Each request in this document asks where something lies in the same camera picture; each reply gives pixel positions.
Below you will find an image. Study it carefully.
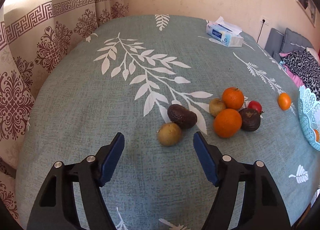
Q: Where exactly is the white blue tissue box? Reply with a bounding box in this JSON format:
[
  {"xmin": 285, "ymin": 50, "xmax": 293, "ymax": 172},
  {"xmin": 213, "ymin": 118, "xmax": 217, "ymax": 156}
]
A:
[{"xmin": 206, "ymin": 16, "xmax": 244, "ymax": 47}]

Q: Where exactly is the beige patterned curtain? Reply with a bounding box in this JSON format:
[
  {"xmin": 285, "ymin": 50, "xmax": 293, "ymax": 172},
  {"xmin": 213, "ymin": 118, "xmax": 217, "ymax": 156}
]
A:
[{"xmin": 0, "ymin": 0, "xmax": 129, "ymax": 220}]

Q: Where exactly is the black power cable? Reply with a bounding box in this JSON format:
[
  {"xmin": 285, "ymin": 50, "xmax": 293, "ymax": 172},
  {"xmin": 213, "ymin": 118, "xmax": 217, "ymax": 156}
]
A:
[{"xmin": 257, "ymin": 22, "xmax": 264, "ymax": 44}]

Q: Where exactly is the white pillow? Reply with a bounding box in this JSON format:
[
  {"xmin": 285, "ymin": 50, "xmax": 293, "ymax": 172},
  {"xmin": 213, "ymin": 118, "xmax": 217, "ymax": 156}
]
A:
[{"xmin": 306, "ymin": 47, "xmax": 320, "ymax": 64}]

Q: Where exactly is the red tomato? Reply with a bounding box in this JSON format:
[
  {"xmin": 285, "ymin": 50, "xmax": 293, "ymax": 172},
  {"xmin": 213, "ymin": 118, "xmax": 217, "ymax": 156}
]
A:
[{"xmin": 247, "ymin": 100, "xmax": 263, "ymax": 113}]

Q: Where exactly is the pink cloth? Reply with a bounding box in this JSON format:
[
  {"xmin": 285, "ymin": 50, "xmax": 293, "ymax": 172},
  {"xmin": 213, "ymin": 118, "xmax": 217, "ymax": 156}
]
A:
[{"xmin": 278, "ymin": 53, "xmax": 306, "ymax": 88}]

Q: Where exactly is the grey cushion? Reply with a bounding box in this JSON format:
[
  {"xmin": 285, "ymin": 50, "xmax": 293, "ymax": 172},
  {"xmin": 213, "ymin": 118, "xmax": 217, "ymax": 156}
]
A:
[
  {"xmin": 265, "ymin": 28, "xmax": 285, "ymax": 56},
  {"xmin": 281, "ymin": 28, "xmax": 314, "ymax": 54}
]

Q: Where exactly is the framed wall picture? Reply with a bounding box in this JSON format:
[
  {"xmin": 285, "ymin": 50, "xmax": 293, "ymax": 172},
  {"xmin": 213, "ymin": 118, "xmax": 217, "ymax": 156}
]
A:
[{"xmin": 296, "ymin": 0, "xmax": 317, "ymax": 27}]

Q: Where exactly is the light blue lace basket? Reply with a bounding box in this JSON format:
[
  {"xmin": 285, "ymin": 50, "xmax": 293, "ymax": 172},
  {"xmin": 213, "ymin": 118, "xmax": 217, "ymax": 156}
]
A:
[{"xmin": 297, "ymin": 85, "xmax": 320, "ymax": 151}]

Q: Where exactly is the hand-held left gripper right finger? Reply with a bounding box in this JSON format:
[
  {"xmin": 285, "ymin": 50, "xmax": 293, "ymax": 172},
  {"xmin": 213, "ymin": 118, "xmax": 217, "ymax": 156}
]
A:
[{"xmin": 193, "ymin": 131, "xmax": 292, "ymax": 230}]

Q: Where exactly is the round brown fruit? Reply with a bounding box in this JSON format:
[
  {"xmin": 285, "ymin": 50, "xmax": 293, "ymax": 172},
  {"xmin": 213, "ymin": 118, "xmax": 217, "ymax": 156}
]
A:
[
  {"xmin": 209, "ymin": 98, "xmax": 227, "ymax": 117},
  {"xmin": 157, "ymin": 122, "xmax": 182, "ymax": 147}
]

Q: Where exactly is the leopard print cloth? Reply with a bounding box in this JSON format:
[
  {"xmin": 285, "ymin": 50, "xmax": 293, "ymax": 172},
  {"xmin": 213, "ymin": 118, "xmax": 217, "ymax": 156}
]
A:
[{"xmin": 281, "ymin": 50, "xmax": 320, "ymax": 98}]

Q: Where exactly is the small tangerine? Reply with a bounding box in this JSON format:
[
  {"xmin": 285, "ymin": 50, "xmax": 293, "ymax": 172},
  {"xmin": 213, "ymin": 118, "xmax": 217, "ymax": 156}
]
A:
[{"xmin": 277, "ymin": 92, "xmax": 292, "ymax": 111}]

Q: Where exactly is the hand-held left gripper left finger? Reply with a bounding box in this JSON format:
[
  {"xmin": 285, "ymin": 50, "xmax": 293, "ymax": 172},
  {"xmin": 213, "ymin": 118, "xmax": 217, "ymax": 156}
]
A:
[{"xmin": 26, "ymin": 132, "xmax": 125, "ymax": 230}]

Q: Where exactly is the dark brown avocado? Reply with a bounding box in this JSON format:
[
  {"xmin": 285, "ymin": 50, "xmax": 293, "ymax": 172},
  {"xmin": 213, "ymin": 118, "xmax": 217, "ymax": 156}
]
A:
[
  {"xmin": 239, "ymin": 107, "xmax": 262, "ymax": 132},
  {"xmin": 167, "ymin": 104, "xmax": 198, "ymax": 129}
]

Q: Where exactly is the teal leaf print tablecloth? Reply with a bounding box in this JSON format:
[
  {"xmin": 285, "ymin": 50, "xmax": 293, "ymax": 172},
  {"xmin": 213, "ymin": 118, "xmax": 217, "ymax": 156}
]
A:
[{"xmin": 15, "ymin": 14, "xmax": 320, "ymax": 230}]

